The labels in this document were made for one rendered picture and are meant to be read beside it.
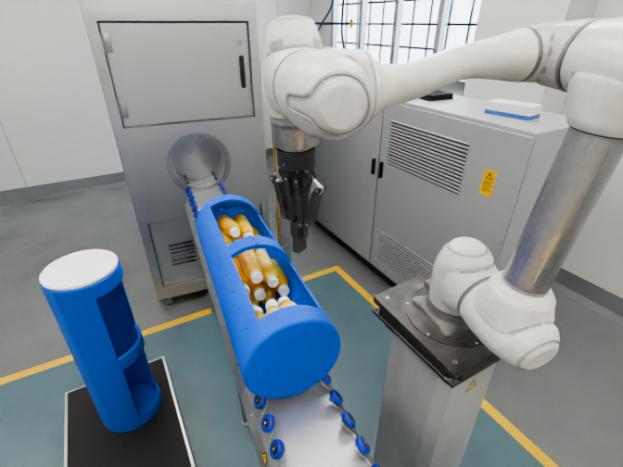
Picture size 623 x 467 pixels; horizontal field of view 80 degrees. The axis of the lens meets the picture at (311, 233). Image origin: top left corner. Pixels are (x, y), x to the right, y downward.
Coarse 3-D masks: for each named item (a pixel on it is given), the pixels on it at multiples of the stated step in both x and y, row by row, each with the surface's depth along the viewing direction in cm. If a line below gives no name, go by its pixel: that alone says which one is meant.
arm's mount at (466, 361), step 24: (408, 288) 130; (384, 312) 125; (408, 312) 121; (408, 336) 116; (432, 336) 112; (456, 336) 112; (432, 360) 109; (456, 360) 105; (480, 360) 105; (456, 384) 104
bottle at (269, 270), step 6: (258, 252) 140; (264, 252) 141; (258, 258) 138; (264, 258) 137; (270, 258) 140; (264, 264) 134; (270, 264) 134; (264, 270) 131; (270, 270) 131; (276, 270) 134; (264, 276) 131; (270, 276) 130; (276, 276) 131; (264, 282) 132
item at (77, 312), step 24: (120, 264) 155; (96, 288) 142; (120, 288) 170; (72, 312) 142; (96, 312) 146; (120, 312) 178; (72, 336) 149; (96, 336) 150; (120, 336) 186; (96, 360) 156; (120, 360) 161; (144, 360) 193; (96, 384) 163; (120, 384) 166; (144, 384) 204; (96, 408) 175; (120, 408) 172; (144, 408) 191; (120, 432) 180
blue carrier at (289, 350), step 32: (256, 224) 175; (224, 256) 126; (224, 288) 116; (224, 320) 115; (256, 320) 98; (288, 320) 94; (320, 320) 97; (256, 352) 93; (288, 352) 98; (320, 352) 103; (256, 384) 98; (288, 384) 104
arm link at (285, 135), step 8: (272, 120) 66; (280, 120) 64; (288, 120) 64; (272, 128) 67; (280, 128) 65; (288, 128) 64; (296, 128) 64; (272, 136) 68; (280, 136) 66; (288, 136) 65; (296, 136) 65; (304, 136) 65; (280, 144) 66; (288, 144) 66; (296, 144) 65; (304, 144) 66; (312, 144) 67
